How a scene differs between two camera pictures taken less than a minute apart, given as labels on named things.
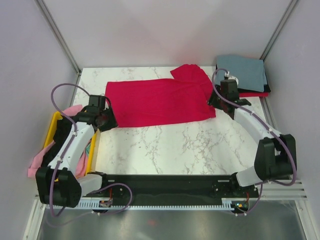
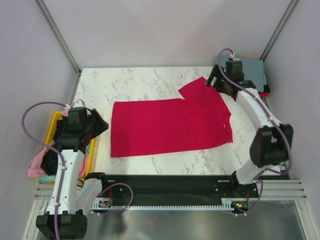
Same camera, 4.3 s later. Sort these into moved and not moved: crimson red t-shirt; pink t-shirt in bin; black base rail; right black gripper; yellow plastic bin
Moved: crimson red t-shirt; right black gripper
Not moved: black base rail; pink t-shirt in bin; yellow plastic bin
